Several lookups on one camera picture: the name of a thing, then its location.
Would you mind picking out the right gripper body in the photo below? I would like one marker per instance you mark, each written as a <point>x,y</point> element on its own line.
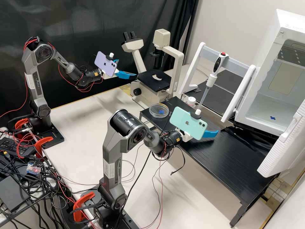
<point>184,137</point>

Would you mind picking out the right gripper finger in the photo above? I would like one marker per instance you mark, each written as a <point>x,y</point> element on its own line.
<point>210,134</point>

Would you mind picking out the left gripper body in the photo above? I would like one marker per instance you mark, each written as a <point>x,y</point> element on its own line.
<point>114,76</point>

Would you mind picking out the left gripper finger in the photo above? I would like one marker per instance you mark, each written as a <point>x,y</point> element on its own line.
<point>124,75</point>
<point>116,62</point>

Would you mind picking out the petri dish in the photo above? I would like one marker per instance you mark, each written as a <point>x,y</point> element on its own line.
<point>159,110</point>

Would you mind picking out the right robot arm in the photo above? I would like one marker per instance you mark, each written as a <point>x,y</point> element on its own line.
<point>124,133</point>

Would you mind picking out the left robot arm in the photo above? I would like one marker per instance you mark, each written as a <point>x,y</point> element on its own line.
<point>35,62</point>

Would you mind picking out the white incubator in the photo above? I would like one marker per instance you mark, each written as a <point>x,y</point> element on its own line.
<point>264,114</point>

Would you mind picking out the incubator door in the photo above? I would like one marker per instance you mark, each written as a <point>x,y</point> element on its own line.
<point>283,148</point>

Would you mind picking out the cream microscope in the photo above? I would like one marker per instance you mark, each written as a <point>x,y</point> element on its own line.
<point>145,91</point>

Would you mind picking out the black platform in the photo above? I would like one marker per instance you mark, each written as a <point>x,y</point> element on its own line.
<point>226,162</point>
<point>214,100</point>
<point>232,77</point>

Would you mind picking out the white-capped bottle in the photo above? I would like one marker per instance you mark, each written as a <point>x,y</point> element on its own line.
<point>191,100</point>

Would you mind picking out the white pipette stand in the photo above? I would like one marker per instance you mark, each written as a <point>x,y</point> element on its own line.
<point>240,94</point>

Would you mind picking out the pipette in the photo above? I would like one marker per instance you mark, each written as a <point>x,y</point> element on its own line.
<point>218,64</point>

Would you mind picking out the red clamp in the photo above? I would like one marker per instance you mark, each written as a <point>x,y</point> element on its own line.
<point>21,122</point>
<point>40,144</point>
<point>82,200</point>

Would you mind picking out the black power adapter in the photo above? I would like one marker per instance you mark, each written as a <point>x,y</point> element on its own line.
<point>16,146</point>

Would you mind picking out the black box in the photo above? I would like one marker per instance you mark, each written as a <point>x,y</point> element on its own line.
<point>10,192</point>

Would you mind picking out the left wrist camera phone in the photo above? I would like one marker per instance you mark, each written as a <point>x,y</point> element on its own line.
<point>104,63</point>

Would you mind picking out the wrist camera phone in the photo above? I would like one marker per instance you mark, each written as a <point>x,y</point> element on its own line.
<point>104,63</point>
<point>188,122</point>

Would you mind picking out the right wrist camera phone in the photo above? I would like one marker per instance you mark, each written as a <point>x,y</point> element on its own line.
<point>188,122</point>

